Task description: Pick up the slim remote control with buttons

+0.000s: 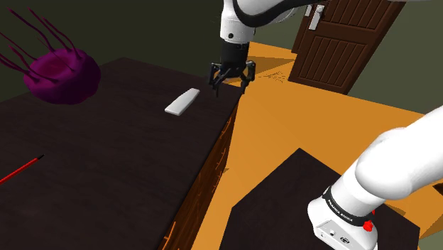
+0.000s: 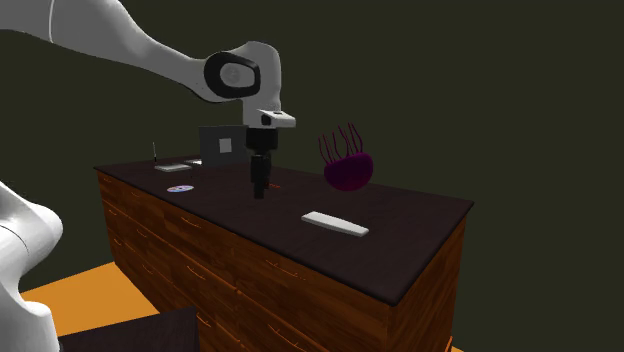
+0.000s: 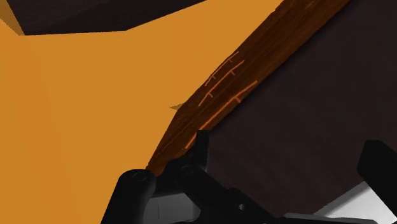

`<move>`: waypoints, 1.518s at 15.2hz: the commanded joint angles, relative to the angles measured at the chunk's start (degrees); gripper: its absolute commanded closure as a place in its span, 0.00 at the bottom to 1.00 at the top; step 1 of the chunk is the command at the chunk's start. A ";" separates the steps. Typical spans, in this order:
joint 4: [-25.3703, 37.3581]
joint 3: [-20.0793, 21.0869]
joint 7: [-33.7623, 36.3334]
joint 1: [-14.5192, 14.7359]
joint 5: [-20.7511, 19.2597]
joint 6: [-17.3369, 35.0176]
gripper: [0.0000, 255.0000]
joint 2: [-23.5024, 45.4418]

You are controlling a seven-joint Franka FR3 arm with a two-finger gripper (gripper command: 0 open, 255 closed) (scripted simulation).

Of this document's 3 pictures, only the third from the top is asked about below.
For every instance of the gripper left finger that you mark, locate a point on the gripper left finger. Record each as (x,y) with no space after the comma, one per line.
(193,180)

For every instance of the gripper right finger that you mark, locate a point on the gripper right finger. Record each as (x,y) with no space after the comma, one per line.
(380,167)

